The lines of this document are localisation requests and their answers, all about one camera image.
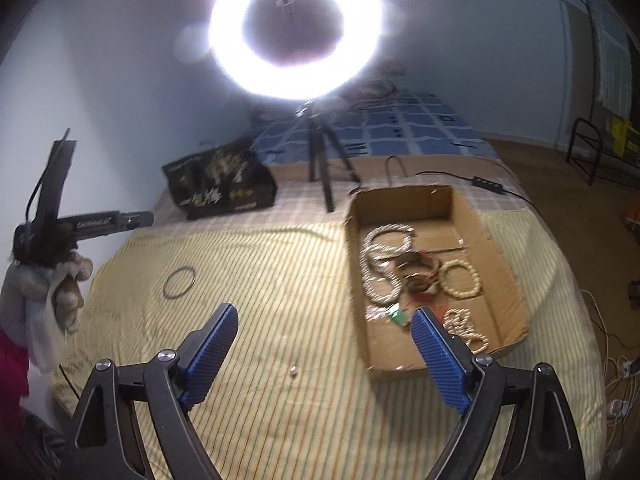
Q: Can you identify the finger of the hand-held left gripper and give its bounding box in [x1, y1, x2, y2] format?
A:
[54, 209, 156, 237]
[29, 129, 79, 226]

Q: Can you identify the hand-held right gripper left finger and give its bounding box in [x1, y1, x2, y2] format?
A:
[72, 302, 240, 480]

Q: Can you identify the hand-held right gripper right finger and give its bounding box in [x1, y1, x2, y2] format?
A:
[410, 306, 586, 480]

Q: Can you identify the small cream bead necklace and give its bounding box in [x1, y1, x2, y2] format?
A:
[442, 308, 491, 356]

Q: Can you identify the green pendant with red cord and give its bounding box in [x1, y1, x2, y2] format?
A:
[365, 302, 451, 329]

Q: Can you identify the cream bead bracelet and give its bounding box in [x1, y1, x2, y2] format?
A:
[439, 258, 485, 300]

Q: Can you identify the brown strap watch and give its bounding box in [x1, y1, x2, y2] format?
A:
[390, 252, 443, 293]

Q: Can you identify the long pearl necklace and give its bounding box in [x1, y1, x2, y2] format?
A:
[357, 224, 417, 306]

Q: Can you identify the cardboard box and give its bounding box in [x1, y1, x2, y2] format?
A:
[345, 184, 531, 373]

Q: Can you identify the person's left hand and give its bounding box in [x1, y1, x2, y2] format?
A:
[0, 247, 95, 376]

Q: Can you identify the black bangle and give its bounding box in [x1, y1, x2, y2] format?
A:
[163, 266, 197, 301]

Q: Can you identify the yellow striped sheet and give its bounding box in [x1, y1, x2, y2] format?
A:
[50, 210, 608, 480]

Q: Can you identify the black snack bag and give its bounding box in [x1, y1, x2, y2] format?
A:
[162, 142, 278, 222]

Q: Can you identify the beige plaid blanket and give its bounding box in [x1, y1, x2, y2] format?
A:
[150, 155, 531, 241]

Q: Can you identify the black tripod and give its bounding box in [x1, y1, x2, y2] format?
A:
[295, 100, 362, 213]

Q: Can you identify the blue patterned bed sheet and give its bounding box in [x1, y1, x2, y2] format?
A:
[250, 87, 493, 166]

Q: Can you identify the black clothes rack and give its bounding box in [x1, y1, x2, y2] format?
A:
[566, 117, 640, 188]

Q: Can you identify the folded floral quilt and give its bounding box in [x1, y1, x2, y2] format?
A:
[345, 60, 407, 107]

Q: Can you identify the yellow box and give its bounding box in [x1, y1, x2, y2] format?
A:
[607, 117, 640, 156]

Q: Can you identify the white striped garment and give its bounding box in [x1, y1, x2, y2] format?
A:
[585, 0, 637, 111]

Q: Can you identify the black cable with controller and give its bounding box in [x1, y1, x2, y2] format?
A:
[350, 156, 538, 211]

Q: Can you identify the white ring light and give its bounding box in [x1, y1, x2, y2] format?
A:
[207, 0, 386, 100]

